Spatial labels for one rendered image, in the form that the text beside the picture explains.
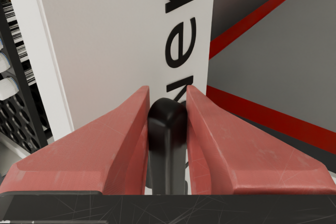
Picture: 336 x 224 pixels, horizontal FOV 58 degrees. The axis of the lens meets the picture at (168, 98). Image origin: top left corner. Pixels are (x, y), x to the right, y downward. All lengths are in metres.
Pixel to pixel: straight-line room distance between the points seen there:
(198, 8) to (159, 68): 0.04
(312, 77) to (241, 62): 0.10
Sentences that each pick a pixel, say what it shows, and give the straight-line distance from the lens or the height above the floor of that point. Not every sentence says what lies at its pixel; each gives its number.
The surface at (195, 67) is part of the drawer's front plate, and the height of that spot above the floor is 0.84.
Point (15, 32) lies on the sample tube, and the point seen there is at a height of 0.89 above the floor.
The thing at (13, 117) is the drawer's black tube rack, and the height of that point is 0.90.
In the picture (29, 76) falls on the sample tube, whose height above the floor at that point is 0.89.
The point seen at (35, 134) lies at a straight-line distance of 0.25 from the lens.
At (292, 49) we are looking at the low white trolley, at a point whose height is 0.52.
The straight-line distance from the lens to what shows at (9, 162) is 0.36.
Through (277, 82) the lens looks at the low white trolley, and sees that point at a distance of 0.42.
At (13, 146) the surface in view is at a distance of 0.35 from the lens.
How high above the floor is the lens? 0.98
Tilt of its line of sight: 41 degrees down
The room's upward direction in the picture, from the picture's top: 129 degrees counter-clockwise
